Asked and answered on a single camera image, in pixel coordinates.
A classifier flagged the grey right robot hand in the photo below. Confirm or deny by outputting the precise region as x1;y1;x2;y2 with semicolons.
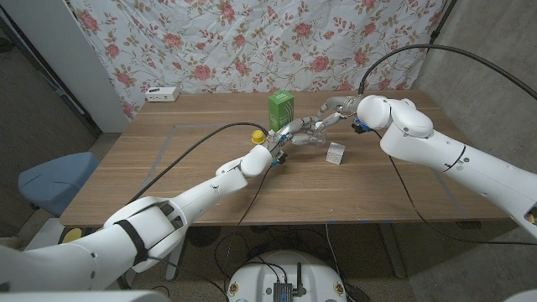
314;94;362;133

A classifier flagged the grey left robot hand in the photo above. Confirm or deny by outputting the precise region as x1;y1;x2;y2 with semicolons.
265;116;327;164

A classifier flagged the clear white-capped medicine bottle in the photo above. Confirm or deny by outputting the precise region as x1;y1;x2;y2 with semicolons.
312;125;327;147

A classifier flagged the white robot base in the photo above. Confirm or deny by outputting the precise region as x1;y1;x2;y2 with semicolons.
225;250;348;302

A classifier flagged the green straw box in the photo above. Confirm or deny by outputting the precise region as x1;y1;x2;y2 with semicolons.
268;90;295;133

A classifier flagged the white perforated cube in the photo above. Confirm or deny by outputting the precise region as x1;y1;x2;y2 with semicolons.
326;142;347;165

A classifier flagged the white power adapter box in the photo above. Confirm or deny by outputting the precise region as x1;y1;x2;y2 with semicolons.
144;86;180;103

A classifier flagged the floral backdrop cloth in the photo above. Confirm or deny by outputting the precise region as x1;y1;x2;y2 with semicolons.
66;0;448;121

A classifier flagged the black stand pole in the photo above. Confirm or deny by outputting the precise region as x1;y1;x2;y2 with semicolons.
427;0;458;41

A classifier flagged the dark round floor fan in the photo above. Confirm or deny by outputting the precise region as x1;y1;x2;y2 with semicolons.
187;226;222;248

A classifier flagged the black antenna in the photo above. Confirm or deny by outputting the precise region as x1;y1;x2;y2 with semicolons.
293;263;307;298

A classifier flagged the white table leg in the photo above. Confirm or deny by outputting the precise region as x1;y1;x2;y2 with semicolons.
377;221;407;280
164;247;189;282

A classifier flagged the grey computer module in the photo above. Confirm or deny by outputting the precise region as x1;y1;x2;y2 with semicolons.
273;281;294;302

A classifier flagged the black power brick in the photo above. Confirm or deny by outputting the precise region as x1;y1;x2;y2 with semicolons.
343;283;373;302

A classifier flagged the white door panel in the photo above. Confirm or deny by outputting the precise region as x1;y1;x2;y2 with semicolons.
0;0;131;134

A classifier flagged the blue padded stool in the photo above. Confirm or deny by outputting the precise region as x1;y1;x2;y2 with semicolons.
17;151;101;218

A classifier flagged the white robot torso shell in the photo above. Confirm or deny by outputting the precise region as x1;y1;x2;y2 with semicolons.
0;289;171;302

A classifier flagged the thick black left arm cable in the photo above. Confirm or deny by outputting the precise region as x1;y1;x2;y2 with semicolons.
125;121;270;206

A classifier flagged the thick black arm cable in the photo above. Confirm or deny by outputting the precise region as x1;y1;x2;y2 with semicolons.
125;121;270;206
357;43;537;102

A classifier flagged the thin black left wrist cable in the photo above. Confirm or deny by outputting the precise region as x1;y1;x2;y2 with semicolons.
237;166;274;227

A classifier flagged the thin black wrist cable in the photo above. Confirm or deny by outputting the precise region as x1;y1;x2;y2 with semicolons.
237;166;274;227
371;128;537;247

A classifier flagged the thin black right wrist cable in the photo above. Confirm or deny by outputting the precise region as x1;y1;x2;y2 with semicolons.
371;128;537;247

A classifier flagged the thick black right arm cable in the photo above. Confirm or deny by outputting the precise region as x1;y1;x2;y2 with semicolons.
357;43;537;102

